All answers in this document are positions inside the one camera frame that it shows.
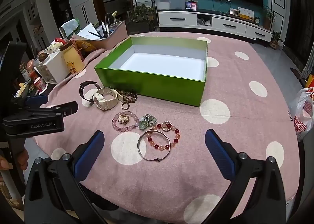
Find white plastic shopping bag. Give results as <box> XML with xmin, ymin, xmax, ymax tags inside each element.
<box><xmin>288</xmin><ymin>88</ymin><xmax>314</xmax><ymax>142</ymax></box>

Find potted plant in brown pot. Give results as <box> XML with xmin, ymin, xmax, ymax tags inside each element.
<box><xmin>261</xmin><ymin>5</ymin><xmax>276</xmax><ymax>30</ymax></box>

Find white paper sheet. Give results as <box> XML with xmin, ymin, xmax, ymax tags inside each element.
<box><xmin>76</xmin><ymin>24</ymin><xmax>102</xmax><ymax>40</ymax></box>

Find pink desk organizer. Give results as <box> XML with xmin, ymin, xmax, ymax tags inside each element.
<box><xmin>94</xmin><ymin>21</ymin><xmax>128</xmax><ymax>50</ymax></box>

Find white television cabinet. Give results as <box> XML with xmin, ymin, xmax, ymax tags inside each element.
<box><xmin>157</xmin><ymin>9</ymin><xmax>274</xmax><ymax>43</ymax></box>

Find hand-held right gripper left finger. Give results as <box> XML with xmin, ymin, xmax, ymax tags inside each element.
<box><xmin>23</xmin><ymin>130</ymin><xmax>118</xmax><ymax>224</ymax></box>

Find white and yellow box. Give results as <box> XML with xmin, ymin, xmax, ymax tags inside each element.
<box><xmin>238</xmin><ymin>7</ymin><xmax>254</xmax><ymax>21</ymax></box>

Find silver bangle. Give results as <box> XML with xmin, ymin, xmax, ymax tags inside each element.
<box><xmin>137</xmin><ymin>129</ymin><xmax>171</xmax><ymax>162</ymax></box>

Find brown bead bracelet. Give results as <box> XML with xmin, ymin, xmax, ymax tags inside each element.
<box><xmin>115</xmin><ymin>89</ymin><xmax>138</xmax><ymax>104</ymax></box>

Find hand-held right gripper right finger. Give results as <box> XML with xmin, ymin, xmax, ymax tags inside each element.
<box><xmin>204</xmin><ymin>129</ymin><xmax>287</xmax><ymax>224</ymax></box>

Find large potted floor plant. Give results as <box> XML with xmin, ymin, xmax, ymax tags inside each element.
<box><xmin>129</xmin><ymin>4</ymin><xmax>156</xmax><ymax>34</ymax></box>

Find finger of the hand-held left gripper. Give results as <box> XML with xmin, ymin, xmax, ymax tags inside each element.
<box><xmin>23</xmin><ymin>101</ymin><xmax>79</xmax><ymax>120</ymax></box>
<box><xmin>11</xmin><ymin>94</ymin><xmax>49</xmax><ymax>113</ymax></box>

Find green cardboard box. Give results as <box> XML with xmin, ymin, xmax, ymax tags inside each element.
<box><xmin>94</xmin><ymin>37</ymin><xmax>208</xmax><ymax>107</ymax></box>

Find small potted floor plant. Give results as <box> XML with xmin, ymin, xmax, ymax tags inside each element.
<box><xmin>270</xmin><ymin>31</ymin><xmax>285</xmax><ymax>50</ymax></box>

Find black wrist watch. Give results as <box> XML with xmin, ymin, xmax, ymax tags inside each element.
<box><xmin>79</xmin><ymin>81</ymin><xmax>99</xmax><ymax>106</ymax></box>

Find rolled pale towel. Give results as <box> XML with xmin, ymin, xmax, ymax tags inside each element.
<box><xmin>59</xmin><ymin>18</ymin><xmax>80</xmax><ymax>40</ymax></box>

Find person's left hand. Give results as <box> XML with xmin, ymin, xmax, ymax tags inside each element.
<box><xmin>0</xmin><ymin>149</ymin><xmax>29</xmax><ymax>172</ymax></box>

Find cream wrist watch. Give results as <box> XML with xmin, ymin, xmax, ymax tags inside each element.
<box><xmin>93</xmin><ymin>87</ymin><xmax>124</xmax><ymax>118</ymax></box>

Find bear print paper bag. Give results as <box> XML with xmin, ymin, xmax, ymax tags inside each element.
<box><xmin>59</xmin><ymin>40</ymin><xmax>84</xmax><ymax>74</ymax></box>

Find red and pink bead bracelet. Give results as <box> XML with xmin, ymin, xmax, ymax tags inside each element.
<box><xmin>146</xmin><ymin>123</ymin><xmax>181</xmax><ymax>152</ymax></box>

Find clear plastic storage bin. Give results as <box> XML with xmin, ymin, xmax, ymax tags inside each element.
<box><xmin>154</xmin><ymin>0</ymin><xmax>187</xmax><ymax>10</ymax></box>

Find pink polka-dot tablecloth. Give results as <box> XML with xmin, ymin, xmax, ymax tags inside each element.
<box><xmin>34</xmin><ymin>32</ymin><xmax>301</xmax><ymax>223</ymax></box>

